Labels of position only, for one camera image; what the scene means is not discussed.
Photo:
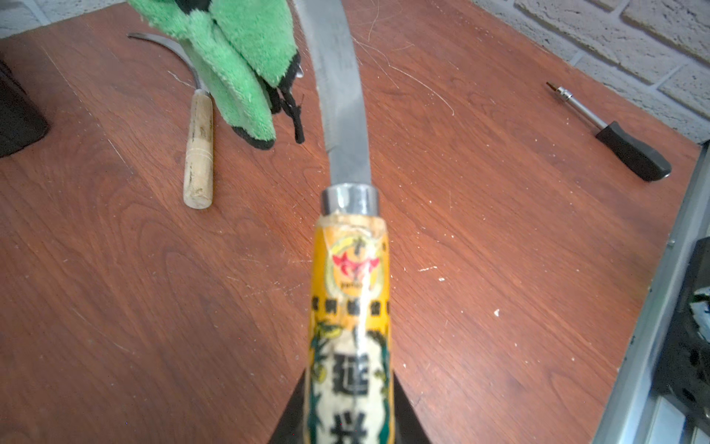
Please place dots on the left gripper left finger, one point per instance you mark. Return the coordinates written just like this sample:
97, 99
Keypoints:
289, 429

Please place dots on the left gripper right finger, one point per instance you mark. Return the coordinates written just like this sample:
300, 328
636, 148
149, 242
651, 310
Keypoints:
409, 429

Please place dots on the wooden handle sickle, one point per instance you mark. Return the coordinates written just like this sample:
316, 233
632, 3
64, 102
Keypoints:
348, 392
198, 182

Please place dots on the green rag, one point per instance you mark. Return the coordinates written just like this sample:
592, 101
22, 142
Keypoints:
246, 54

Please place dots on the black plastic toolbox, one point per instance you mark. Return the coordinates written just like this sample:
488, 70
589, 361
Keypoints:
22, 122

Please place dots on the aluminium front rail frame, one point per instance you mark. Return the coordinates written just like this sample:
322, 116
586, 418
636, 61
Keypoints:
634, 413

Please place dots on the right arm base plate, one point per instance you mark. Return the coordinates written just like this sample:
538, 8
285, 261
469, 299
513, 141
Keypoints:
683, 369

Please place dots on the black handled screwdriver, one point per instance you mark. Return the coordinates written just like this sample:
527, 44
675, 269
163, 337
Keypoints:
640, 158

